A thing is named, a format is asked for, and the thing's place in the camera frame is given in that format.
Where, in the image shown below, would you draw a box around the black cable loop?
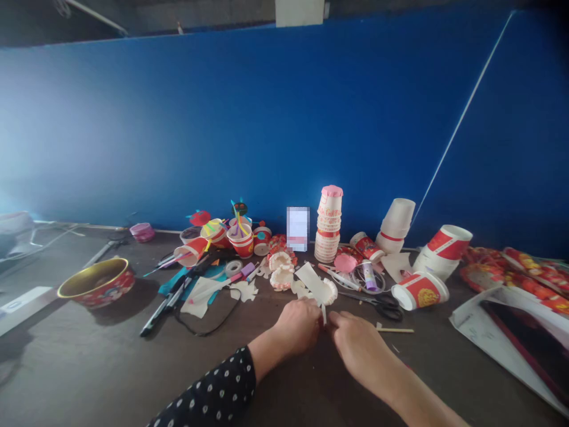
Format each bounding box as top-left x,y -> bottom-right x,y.
174,286 -> 242,337

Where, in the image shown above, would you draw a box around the red cup with purple stick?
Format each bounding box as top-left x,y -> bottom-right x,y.
226,223 -> 255,260

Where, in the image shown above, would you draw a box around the stack of red white cups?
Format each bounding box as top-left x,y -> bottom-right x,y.
413,224 -> 474,282

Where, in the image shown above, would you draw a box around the white flat box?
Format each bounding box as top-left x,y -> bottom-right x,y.
0,286 -> 55,337

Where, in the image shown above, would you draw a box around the teal paper scrap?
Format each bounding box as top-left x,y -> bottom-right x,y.
159,266 -> 201,299

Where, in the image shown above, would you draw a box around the red cup with white label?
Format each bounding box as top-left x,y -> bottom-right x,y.
252,226 -> 273,257

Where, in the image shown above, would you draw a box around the tall stack of printed cups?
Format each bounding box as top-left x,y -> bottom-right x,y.
314,184 -> 344,264

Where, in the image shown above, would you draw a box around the black utility knife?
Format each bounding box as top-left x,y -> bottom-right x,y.
139,275 -> 193,338

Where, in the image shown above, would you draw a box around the person's right hand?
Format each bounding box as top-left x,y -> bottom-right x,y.
327,310 -> 401,380

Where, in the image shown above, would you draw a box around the white pillar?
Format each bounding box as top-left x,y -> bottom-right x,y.
275,0 -> 328,29

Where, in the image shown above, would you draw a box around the red capped marker pen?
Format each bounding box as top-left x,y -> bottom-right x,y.
317,263 -> 362,292

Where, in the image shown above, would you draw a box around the black scissors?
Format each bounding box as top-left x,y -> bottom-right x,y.
339,291 -> 404,323

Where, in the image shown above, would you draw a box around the white fringed paper cup piece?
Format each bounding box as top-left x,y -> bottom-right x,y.
292,262 -> 339,328

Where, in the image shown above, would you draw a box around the purple glue stick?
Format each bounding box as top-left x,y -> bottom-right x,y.
362,262 -> 379,291

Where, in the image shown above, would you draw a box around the pink tape roll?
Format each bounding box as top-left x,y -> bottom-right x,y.
129,222 -> 156,244

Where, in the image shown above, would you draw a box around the stack of plain white cups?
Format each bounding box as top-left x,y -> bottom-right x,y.
375,197 -> 417,255

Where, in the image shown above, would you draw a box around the grey metal bar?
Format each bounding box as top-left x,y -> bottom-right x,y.
82,240 -> 117,270

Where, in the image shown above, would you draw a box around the person's left hand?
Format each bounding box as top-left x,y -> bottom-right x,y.
272,297 -> 325,358

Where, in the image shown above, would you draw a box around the red and gold bowl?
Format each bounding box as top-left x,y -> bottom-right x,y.
56,257 -> 136,310

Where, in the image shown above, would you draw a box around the red cup with straws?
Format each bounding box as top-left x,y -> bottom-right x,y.
172,237 -> 210,268

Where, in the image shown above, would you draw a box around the white paper sheet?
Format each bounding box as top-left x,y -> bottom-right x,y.
179,276 -> 232,319

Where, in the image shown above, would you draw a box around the red apple paper craft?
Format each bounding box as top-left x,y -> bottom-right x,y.
186,209 -> 212,228

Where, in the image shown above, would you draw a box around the pile of red printed paper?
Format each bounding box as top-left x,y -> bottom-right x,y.
459,246 -> 569,316

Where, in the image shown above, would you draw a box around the cut white paper cup crafts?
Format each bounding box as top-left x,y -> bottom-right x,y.
266,250 -> 298,292

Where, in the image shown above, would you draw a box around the red cup with pipe cleaners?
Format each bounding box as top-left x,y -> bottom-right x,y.
200,218 -> 230,250

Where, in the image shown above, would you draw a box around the large red paper cup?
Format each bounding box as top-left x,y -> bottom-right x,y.
391,270 -> 450,312

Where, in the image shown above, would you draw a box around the small red paper cup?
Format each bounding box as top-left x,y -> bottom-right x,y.
349,231 -> 386,263

